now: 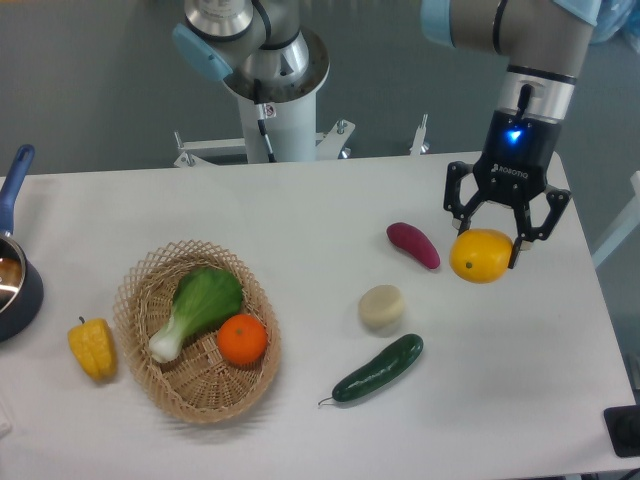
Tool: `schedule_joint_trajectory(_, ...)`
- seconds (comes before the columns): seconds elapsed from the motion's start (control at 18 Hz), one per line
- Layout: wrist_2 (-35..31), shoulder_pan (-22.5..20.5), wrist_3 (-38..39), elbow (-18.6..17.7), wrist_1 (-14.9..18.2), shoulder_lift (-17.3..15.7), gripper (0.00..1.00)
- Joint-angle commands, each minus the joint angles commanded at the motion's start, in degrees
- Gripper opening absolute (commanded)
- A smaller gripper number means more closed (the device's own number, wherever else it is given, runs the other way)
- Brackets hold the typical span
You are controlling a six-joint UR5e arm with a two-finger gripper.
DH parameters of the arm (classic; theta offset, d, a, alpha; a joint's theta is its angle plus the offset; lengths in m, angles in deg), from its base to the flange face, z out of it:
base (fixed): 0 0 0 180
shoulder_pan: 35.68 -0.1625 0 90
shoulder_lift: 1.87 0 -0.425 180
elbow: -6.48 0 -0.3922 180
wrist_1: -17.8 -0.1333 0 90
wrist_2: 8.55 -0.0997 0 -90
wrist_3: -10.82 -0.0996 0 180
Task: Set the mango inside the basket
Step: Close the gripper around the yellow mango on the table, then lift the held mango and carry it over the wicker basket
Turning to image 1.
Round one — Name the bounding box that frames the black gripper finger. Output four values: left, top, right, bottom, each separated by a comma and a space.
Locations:
508, 187, 572, 270
443, 161, 490, 235

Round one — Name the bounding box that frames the white frame leg right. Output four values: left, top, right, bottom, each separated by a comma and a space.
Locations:
591, 171, 639, 269

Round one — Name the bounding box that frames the woven wicker basket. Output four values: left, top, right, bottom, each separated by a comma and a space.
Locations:
114, 240, 281, 424

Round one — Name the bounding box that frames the black device at corner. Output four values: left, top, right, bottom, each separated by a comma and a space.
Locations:
603, 405, 639, 458

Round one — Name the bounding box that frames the green cucumber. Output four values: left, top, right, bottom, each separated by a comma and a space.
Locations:
318, 333, 424, 406

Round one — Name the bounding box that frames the blue plastic bag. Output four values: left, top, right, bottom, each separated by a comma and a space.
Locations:
589, 0, 638, 45

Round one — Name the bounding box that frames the purple sweet potato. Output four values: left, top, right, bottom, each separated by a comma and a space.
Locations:
386, 222, 441, 270

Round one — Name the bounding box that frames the dark blue saucepan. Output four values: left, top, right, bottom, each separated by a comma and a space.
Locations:
1, 144, 44, 342

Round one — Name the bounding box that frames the beige round bun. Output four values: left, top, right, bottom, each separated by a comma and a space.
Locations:
358, 285, 405, 329

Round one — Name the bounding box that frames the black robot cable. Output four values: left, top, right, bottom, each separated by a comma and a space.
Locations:
251, 78, 278, 164

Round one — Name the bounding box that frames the green bok choy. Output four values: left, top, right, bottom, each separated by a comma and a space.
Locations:
149, 267, 243, 363

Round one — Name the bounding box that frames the orange tangerine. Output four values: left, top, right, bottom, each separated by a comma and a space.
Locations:
217, 314, 268, 366

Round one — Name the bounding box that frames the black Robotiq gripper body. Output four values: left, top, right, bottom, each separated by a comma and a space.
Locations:
473, 110, 560, 206

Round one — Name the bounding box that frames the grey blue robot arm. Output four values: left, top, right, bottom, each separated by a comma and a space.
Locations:
172, 1, 599, 255

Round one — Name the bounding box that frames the yellow bell pepper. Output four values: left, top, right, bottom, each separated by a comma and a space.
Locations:
67, 316, 118, 383

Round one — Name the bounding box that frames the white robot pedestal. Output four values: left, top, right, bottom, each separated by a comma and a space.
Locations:
224, 27, 330, 164

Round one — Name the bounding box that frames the yellow mango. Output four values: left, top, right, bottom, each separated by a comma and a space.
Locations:
449, 229, 512, 284

